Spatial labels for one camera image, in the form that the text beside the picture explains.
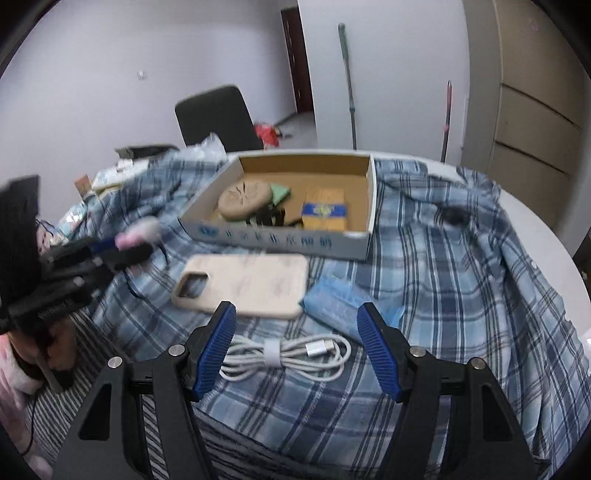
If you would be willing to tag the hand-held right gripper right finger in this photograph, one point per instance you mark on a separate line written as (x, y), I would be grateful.
(376, 355)

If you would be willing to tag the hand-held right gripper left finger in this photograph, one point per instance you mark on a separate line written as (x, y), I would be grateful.
(214, 355)

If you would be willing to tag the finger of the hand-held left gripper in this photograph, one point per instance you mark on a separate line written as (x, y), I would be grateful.
(92, 251)
(131, 256)

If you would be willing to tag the brown round cushion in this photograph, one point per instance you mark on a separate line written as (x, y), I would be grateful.
(242, 198)

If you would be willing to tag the cardboard box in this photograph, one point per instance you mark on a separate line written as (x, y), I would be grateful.
(300, 249)

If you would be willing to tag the blue and gold packet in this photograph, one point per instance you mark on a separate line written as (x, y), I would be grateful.
(325, 210)

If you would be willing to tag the person's left forearm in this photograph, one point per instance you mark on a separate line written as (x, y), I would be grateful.
(14, 387)

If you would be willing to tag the person's left hand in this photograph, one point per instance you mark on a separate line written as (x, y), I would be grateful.
(60, 346)

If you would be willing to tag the teal snack packet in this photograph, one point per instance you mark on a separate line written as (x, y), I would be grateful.
(74, 217)

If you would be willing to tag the light blue packet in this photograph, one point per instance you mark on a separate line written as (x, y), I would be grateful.
(332, 300)

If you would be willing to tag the beige phone case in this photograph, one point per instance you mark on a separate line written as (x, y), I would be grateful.
(249, 281)

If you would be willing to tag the grey striped cloth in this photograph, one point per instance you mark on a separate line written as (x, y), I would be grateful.
(99, 337)

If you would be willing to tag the blue plaid shirt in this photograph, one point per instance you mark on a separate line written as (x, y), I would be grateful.
(438, 277)

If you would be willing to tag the clear plastic bag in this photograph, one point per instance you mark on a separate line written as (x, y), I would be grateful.
(210, 145)

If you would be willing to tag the black chair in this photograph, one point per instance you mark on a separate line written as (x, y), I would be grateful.
(212, 117)

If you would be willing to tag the red bag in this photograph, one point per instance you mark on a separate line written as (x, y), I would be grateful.
(267, 134)

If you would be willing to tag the dark brown door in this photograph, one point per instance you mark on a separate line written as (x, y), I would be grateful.
(298, 60)

